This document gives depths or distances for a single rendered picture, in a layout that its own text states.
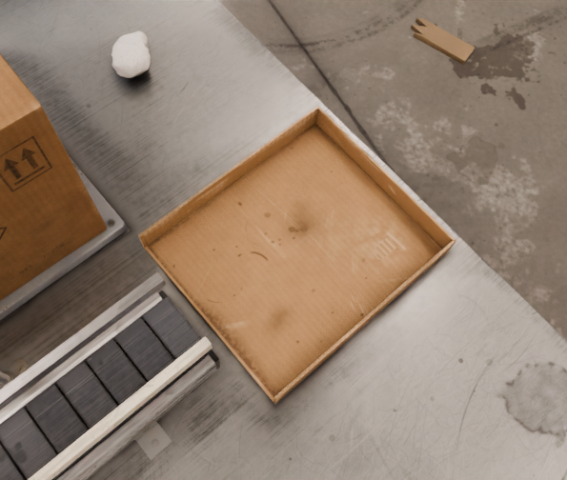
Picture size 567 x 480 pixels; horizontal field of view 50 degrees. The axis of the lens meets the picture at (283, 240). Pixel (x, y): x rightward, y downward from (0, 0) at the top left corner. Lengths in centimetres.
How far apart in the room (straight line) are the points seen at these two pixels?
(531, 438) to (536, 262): 109
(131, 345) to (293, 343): 19
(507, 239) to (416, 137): 40
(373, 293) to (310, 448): 20
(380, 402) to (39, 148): 47
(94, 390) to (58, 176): 23
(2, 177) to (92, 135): 30
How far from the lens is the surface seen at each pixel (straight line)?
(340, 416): 75
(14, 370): 80
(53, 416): 73
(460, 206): 184
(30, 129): 59
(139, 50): 92
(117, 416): 67
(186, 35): 98
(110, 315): 65
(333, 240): 80
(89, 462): 71
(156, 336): 72
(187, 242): 80
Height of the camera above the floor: 157
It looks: 68 degrees down
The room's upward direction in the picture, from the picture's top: 8 degrees clockwise
